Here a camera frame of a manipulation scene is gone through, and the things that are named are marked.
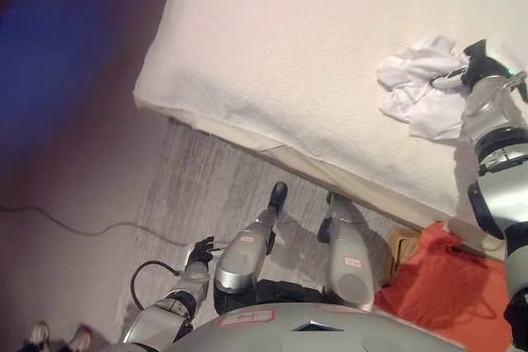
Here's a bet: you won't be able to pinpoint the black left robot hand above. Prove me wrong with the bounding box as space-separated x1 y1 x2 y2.
184 236 216 265

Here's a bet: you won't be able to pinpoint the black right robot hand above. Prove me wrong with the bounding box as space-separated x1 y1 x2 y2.
430 38 511 90

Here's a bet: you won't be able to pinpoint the white clothes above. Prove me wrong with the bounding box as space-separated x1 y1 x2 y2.
377 34 474 142

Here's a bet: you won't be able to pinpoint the wicker basket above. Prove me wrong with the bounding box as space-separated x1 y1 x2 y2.
385 226 427 288

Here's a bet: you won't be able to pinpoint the silver left robot leg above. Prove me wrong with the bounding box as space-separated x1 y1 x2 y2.
212 181 290 314

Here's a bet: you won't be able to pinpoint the silver robot leg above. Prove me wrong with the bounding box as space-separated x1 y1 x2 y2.
212 181 290 314
316 191 379 314

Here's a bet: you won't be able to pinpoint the grey rug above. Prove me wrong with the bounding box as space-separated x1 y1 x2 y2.
117 119 413 328

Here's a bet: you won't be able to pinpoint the cream mattress cover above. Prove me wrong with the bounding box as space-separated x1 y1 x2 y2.
134 94 460 230

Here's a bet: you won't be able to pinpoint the grey robot torso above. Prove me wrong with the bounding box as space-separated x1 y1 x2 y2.
163 279 464 352

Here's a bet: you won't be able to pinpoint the white sneaker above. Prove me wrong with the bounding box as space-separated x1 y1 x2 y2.
67 323 93 351
30 321 52 347

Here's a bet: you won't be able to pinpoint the silver right robot leg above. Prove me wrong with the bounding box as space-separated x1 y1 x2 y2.
316 191 379 314

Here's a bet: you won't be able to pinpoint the orange cloth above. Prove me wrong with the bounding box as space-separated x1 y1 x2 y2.
373 222 516 347

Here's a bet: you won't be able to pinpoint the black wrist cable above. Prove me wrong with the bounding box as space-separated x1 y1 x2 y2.
130 260 183 312

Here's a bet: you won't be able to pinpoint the grey floor cable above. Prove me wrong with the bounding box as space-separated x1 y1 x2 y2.
0 204 226 252

